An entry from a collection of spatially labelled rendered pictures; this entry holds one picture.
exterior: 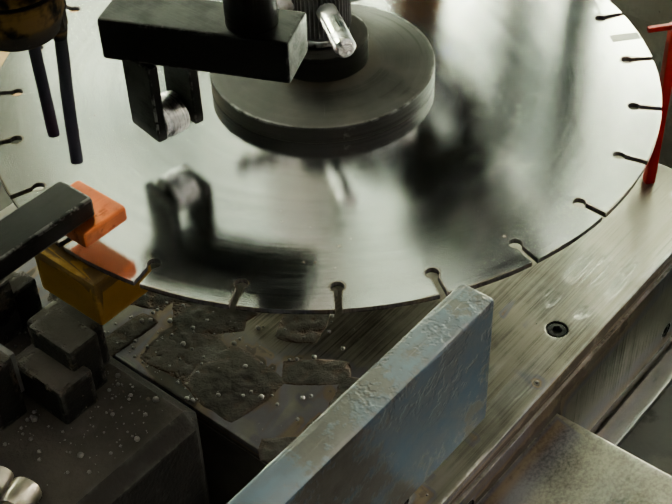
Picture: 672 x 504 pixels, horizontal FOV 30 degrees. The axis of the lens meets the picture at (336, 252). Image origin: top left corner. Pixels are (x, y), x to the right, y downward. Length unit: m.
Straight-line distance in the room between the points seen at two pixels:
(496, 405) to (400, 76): 0.16
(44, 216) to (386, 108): 0.17
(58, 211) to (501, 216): 0.19
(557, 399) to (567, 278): 0.07
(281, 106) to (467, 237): 0.12
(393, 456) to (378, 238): 0.13
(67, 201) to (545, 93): 0.24
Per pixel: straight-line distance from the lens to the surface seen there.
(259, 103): 0.60
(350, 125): 0.58
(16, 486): 0.54
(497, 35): 0.66
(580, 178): 0.57
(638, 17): 0.82
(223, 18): 0.53
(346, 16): 0.60
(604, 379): 0.68
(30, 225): 0.51
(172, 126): 0.57
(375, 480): 0.43
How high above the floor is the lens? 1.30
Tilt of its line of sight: 42 degrees down
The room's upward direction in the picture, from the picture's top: 2 degrees counter-clockwise
